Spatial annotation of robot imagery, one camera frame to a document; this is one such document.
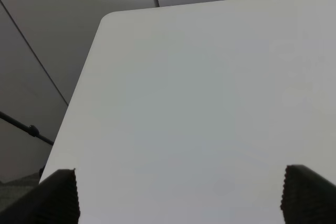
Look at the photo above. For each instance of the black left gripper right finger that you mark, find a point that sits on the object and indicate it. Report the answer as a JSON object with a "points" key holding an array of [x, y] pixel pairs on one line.
{"points": [[307, 197]]}

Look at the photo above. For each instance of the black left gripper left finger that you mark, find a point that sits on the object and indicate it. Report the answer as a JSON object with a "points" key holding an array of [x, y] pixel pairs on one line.
{"points": [[54, 200]]}

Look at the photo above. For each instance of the black metal frame bar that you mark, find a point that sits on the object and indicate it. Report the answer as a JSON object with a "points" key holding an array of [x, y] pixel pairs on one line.
{"points": [[31, 130]]}

